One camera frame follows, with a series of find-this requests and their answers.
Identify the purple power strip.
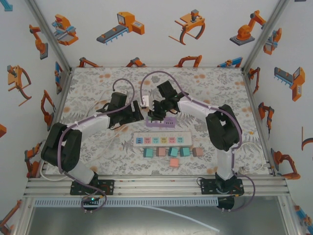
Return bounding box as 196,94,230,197
146,116,177,130

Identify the white power strip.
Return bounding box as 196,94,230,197
133,131,193,147

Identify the floral patterned table cover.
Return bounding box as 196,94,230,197
46,66,276,176

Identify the small black controller board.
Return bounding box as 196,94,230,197
81,195,104,209

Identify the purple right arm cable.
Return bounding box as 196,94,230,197
139,70,256,212

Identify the aluminium side frame rail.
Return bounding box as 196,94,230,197
24,68,74,179
241,68,278,177

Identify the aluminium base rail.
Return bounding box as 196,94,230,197
24,175,291,198

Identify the slotted white cable tray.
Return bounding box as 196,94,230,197
34,197,219,208

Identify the white purple-strip power cable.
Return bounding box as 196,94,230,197
40,92,147,182

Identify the aluminium upright frame post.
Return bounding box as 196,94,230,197
241,0,291,73
24,0,73,73

